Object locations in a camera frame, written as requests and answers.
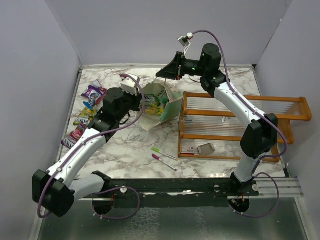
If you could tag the yellow Fox's candy packet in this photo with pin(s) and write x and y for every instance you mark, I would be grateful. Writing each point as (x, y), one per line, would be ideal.
(153, 106)

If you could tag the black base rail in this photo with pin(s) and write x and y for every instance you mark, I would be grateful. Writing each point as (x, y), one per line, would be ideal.
(128, 193)

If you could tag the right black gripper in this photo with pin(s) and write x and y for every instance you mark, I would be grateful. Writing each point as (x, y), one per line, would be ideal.
(173, 71)

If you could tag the red white card box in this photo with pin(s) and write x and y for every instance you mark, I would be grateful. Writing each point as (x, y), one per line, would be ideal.
(187, 150)

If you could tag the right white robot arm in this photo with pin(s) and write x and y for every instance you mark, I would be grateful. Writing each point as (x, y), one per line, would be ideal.
(260, 128)

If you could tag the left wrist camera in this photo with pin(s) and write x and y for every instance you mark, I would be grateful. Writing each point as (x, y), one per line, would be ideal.
(128, 85)

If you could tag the purple capped pen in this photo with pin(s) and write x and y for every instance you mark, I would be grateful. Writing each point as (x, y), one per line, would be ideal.
(163, 162)

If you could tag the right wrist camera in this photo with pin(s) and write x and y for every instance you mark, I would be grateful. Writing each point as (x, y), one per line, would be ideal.
(184, 40)

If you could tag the small open cardboard box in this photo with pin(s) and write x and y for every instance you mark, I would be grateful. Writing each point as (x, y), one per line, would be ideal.
(206, 149)

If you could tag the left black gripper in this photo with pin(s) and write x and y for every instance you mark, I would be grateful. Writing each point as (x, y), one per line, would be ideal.
(137, 99)

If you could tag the wooden rack with clear rods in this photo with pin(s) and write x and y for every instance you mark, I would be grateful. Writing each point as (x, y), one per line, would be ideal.
(204, 120)

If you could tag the blue candy packet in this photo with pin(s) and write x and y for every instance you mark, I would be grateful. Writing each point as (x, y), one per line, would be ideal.
(92, 96)

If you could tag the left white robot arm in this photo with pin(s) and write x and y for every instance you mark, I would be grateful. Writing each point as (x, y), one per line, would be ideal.
(56, 189)

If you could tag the purple snack packet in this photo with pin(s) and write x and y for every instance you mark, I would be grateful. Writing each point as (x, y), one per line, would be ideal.
(95, 87)

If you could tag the green capped pen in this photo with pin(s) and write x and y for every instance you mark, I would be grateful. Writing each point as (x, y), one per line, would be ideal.
(164, 154)

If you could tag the red snack packet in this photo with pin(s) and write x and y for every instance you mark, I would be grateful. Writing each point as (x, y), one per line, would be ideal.
(74, 136)

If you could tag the yellow green snack packet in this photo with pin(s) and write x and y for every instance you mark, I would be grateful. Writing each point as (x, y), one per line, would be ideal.
(85, 116)

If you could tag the green printed paper bag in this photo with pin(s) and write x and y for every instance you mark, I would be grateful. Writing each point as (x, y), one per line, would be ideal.
(168, 94)

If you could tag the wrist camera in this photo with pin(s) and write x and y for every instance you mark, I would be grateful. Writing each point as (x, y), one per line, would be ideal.
(184, 40)
(128, 85)

